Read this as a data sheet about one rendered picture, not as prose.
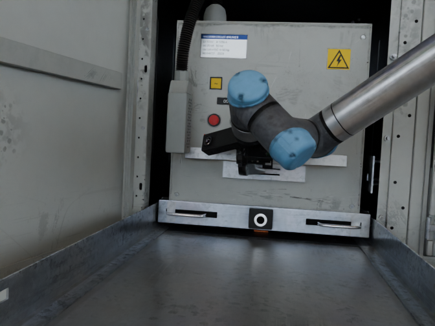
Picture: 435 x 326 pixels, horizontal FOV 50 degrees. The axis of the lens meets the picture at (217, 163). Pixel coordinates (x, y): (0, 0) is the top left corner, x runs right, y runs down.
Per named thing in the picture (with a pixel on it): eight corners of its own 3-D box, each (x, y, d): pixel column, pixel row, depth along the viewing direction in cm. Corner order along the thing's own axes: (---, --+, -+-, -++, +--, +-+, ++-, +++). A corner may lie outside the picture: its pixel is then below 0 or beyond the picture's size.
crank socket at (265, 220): (272, 230, 116) (273, 210, 115) (248, 228, 116) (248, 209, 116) (272, 228, 118) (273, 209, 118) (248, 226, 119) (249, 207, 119)
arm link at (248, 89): (245, 110, 80) (217, 80, 84) (247, 142, 90) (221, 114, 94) (281, 87, 82) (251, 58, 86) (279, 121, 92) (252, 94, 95)
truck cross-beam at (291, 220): (369, 238, 115) (371, 214, 115) (157, 222, 122) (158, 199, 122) (365, 234, 120) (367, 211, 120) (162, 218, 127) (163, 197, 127)
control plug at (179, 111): (184, 153, 110) (188, 79, 110) (164, 152, 111) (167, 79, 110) (191, 152, 118) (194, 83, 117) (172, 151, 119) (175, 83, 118)
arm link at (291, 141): (333, 143, 86) (294, 104, 90) (307, 140, 77) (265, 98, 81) (306, 173, 89) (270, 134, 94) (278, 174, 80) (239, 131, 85)
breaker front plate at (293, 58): (358, 219, 116) (371, 25, 113) (168, 206, 122) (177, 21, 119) (357, 218, 117) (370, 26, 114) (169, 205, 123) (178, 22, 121)
